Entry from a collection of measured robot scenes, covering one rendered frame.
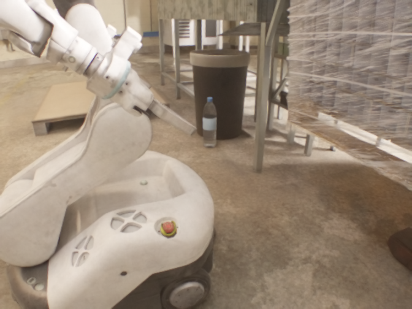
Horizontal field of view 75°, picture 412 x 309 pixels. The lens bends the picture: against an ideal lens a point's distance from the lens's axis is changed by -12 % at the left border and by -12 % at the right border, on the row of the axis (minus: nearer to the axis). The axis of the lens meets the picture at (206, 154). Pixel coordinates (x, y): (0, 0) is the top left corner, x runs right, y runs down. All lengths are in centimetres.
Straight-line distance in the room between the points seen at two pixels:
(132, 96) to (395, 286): 107
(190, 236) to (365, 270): 73
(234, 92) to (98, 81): 154
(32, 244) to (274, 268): 81
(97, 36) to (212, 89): 134
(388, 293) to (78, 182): 106
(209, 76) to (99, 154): 133
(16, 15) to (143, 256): 57
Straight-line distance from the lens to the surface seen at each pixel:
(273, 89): 227
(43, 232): 88
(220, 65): 195
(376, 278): 125
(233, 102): 206
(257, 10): 158
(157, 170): 108
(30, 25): 56
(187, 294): 93
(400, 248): 130
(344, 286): 117
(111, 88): 57
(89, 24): 75
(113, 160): 78
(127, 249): 74
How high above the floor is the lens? 83
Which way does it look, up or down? 26 degrees down
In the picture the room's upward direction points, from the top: straight up
